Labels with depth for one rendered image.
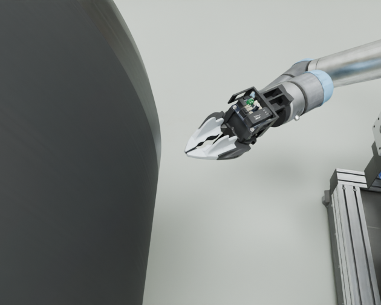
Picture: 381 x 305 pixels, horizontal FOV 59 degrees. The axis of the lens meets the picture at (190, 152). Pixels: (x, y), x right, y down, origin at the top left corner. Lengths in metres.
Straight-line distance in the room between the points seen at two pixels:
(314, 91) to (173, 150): 1.30
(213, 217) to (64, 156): 1.50
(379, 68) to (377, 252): 0.89
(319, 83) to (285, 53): 2.06
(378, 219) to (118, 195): 1.44
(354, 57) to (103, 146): 0.65
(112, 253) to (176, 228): 1.43
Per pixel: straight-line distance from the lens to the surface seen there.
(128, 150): 0.22
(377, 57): 0.76
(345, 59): 0.79
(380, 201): 1.65
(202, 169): 1.81
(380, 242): 1.53
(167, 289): 1.50
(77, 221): 0.16
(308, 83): 0.70
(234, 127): 0.59
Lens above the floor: 1.41
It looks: 48 degrees down
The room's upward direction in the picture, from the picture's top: straight up
